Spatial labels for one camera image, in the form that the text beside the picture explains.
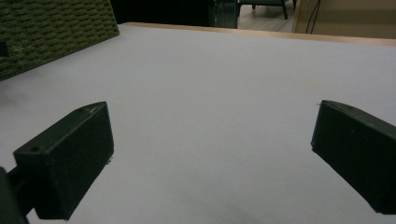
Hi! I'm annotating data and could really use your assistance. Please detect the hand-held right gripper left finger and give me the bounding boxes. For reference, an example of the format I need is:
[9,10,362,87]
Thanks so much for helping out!
[12,101,115,221]

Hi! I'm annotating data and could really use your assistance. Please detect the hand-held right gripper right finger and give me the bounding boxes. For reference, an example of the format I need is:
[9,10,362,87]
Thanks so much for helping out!
[310,99,396,216]

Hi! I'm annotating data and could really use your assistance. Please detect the green woven basket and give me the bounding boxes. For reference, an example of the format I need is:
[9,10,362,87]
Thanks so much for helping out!
[0,0,120,82]

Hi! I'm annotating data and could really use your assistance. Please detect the light wooden cabinet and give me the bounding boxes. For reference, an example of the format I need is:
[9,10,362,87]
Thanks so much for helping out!
[291,0,396,40]

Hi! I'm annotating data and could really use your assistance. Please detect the wooden table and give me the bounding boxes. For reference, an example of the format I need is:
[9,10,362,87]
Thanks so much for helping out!
[120,21,396,48]

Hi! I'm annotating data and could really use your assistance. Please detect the white table sheet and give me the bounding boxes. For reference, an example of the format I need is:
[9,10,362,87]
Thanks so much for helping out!
[0,23,396,224]

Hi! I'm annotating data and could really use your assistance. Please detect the black cabinet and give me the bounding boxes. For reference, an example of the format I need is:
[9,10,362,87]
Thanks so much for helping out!
[110,0,239,30]

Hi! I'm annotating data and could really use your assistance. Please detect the dark chair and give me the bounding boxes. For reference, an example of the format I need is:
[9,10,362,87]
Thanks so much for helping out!
[237,0,297,21]

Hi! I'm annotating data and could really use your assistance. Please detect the black hanging cable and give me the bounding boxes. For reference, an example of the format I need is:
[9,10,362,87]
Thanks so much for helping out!
[305,0,322,35]

